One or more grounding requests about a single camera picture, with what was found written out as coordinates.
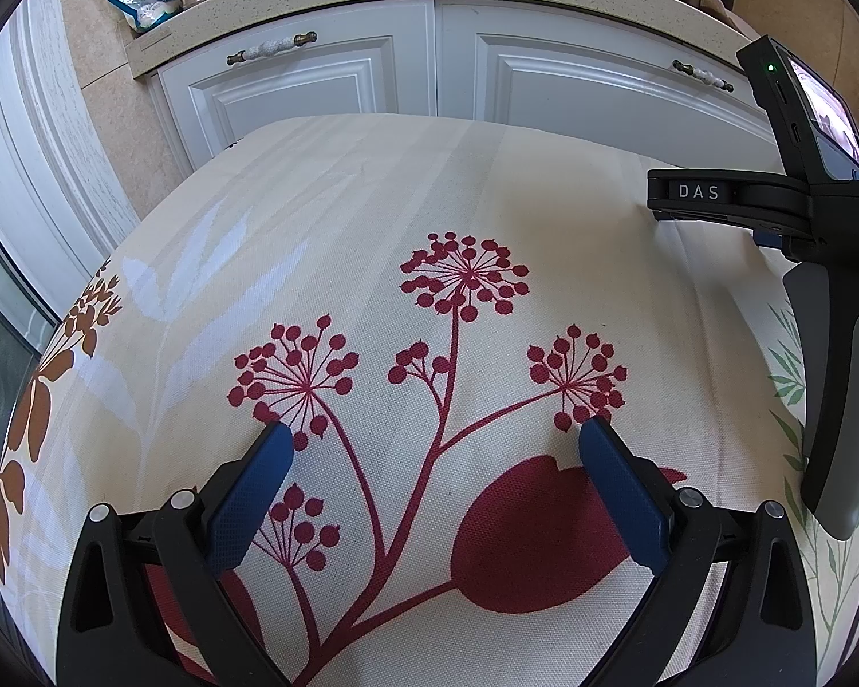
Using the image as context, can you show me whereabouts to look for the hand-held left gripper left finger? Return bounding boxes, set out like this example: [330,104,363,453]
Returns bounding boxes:
[56,420,294,687]

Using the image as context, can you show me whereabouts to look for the white kitchen cabinets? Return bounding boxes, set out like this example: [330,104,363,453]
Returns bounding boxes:
[145,0,789,180]

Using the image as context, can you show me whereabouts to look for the white door frame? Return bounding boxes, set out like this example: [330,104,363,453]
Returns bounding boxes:
[0,0,148,323]

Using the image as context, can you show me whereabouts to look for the white ceramic cabinet handle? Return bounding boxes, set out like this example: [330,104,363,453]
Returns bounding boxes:
[225,31,318,64]
[672,60,735,93]

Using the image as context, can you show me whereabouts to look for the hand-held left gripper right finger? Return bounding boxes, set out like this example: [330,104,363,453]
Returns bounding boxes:
[578,415,818,687]

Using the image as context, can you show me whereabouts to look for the floral tablecloth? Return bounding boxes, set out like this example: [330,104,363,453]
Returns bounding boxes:
[0,114,859,687]

